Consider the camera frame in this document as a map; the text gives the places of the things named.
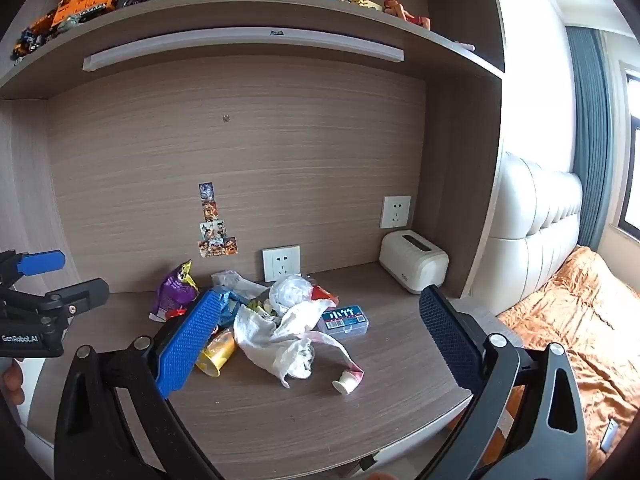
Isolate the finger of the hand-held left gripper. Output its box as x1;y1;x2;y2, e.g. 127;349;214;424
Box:
44;279;111;317
0;249;67;288

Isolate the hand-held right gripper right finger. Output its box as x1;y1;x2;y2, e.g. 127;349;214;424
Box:
414;284;590;480

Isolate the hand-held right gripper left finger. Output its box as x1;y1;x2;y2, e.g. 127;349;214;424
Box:
54;287;223;480

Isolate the white plastic bag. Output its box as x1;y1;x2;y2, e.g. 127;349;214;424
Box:
233;299;367;389

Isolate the red wrapper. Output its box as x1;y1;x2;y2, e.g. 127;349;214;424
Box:
310;285;339;307

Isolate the person's left hand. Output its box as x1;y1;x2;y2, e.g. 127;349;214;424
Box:
0;359;26;407

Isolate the yellow plastic cup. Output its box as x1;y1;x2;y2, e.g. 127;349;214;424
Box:
195;328;237;377

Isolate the blue snack wrapper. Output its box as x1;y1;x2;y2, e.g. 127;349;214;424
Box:
214;287;252;333

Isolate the purple snack bag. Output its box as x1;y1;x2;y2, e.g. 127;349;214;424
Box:
149;260;201;323

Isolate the clear plastic wrapper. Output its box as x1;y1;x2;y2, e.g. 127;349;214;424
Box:
210;270;269;301

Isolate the white rounded desktop box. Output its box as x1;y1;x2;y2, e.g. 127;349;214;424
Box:
378;230;450;295

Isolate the cartoon sticker cluster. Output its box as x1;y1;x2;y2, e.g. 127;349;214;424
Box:
197;182;239;259

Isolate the small white pink cup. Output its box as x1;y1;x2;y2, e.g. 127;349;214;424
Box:
332;367;364;395

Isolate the crumpled clear plastic bag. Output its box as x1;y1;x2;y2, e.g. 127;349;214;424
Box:
269;273;315;317

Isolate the bed with orange cover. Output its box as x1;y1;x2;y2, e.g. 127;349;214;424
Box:
487;246;640;478

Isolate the white padded headboard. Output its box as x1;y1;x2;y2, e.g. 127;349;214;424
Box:
471;152;584;317

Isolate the wooden shelf unit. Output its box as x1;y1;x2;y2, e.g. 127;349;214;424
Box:
0;0;507;480

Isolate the small orange black toy vehicle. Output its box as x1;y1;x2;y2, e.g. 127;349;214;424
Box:
11;9;59;64

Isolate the grey curtain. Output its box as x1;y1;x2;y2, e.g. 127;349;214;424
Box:
565;25;619;252

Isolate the window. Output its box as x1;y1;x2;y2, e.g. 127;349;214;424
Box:
617;59;640;242

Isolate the white light bar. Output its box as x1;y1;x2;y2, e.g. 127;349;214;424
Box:
82;27;405;74

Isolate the red toy figurine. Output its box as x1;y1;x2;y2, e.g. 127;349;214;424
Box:
382;0;432;31

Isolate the white wall socket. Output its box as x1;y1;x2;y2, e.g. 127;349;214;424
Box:
262;245;302;283
379;195;412;230

